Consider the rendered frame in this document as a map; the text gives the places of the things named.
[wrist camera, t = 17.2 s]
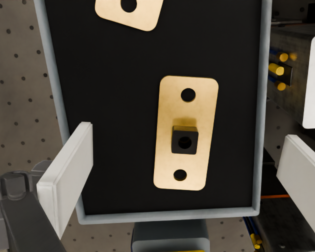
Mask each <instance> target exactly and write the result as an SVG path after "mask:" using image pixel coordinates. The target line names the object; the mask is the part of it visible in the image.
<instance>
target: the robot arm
mask: <svg viewBox="0 0 315 252"><path fill-rule="evenodd" d="M92 167H93V124H91V122H81V123H80V124H79V125H78V127H77V128H76V130H75V131H74V132H73V134H72V135H71V137H70V138H69V139H68V141H67V142H66V144H65V145H64V146H63V148H62V149H61V151H60V152H59V153H58V155H57V156H56V158H55V159H54V160H43V161H41V162H39V163H38V164H36V165H35V166H34V167H33V169H32V170H31V171H30V172H28V171H24V170H15V171H10V172H7V173H4V174H2V175H1V176H0V250H7V252H67V251H66V250H65V248H64V246H63V244H62V242H61V237H62V235H63V233H64V231H65V228H66V226H67V224H68V221H69V219H70V217H71V215H72V212H73V210H74V208H75V206H76V203H77V201H78V199H79V196H80V194H81V192H82V190H83V187H84V185H85V183H86V180H87V178H88V176H89V174H90V171H91V169H92ZM276 177H277V178H278V179H279V181H280V182H281V184H282V185H283V187H284V188H285V190H286V191H287V193H288V194H289V196H290V197H291V199H292V200H293V201H294V203H295V204H296V206H297V207H298V209H299V210H300V212H301V213H302V215H303V216H304V218H305V219H306V221H307V222H308V223H309V225H310V226H311V228H312V229H313V231H314V232H315V152H314V151H313V150H312V149H311V148H310V147H309V146H308V145H307V144H305V143H304V142H303V141H302V140H301V139H300V138H299V137H298V136H297V135H293V134H288V135H287V136H285V139H284V144H283V148H282V152H281V157H280V161H279V165H278V169H277V174H276Z"/></svg>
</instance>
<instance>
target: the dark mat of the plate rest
mask: <svg viewBox="0 0 315 252"><path fill-rule="evenodd" d="M44 2H45V7H46V12H47V17H48V23H49V28H50V33H51V38H52V44H53V49H54V54H55V59H56V65H57V70H58V75H59V81H60V86H61V91H62V96H63V102H64V107H65V112H66V117H67V123H68V128H69V133H70V136H71V135H72V134H73V133H74V131H75V130H76V128H77V127H78V125H79V124H80V123H81V122H90V123H91V124H92V142H93V166H92V168H91V171H90V173H89V175H88V178H87V180H86V182H85V184H84V187H83V189H82V191H81V196H82V201H83V207H84V212H85V215H104V214H124V213H143V212H163V211H182V210H202V209H221V208H241V207H251V206H252V197H253V176H254V155H255V135H256V114H257V93H258V73H259V52H260V31H261V11H262V0H163V2H162V6H161V9H160V13H159V17H158V20H157V24H156V26H155V28H154V29H152V30H150V31H145V30H141V29H138V28H135V27H131V26H128V25H125V24H121V23H118V22H115V21H111V20H108V19H105V18H102V17H100V16H99V15H98V14H97V13H96V10H95V4H96V0H44ZM168 75H171V76H187V77H202V78H212V79H214V80H215V81H216V82H217V84H218V93H217V100H216V107H215V114H214V122H213V129H212V136H211V143H210V151H209V158H208V165H207V172H206V180H205V185H204V187H203V188H202V189H200V190H186V189H170V188H159V187H157V186H155V184H154V170H155V155H156V139H157V124H158V109H159V94H160V82H161V79H162V78H163V77H165V76H168Z"/></svg>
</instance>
